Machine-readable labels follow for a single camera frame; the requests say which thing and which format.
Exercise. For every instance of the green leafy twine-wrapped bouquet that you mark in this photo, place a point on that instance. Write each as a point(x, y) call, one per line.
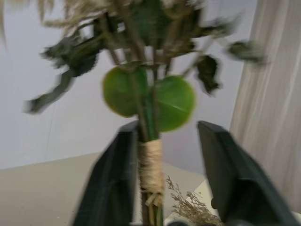
point(150, 99)

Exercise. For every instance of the beige curtain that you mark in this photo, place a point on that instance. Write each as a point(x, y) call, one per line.
point(270, 99)

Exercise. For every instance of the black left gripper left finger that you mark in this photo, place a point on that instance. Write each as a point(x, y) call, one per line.
point(110, 179)

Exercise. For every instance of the dried beige flower bouquet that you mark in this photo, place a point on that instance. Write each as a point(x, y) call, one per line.
point(195, 209)

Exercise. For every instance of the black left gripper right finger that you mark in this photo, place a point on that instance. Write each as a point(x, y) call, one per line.
point(237, 179)

